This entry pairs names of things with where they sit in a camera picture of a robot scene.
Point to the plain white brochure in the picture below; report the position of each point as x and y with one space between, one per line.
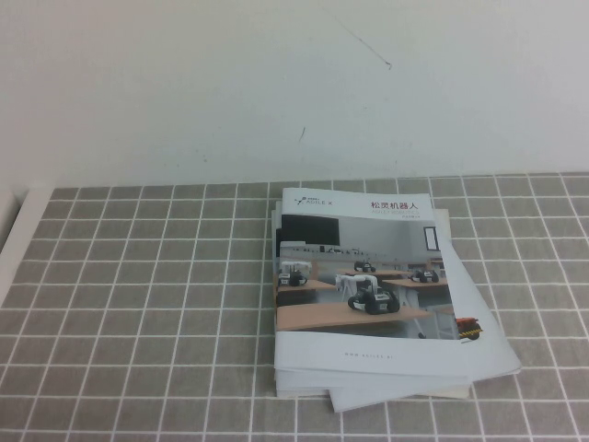
359 400

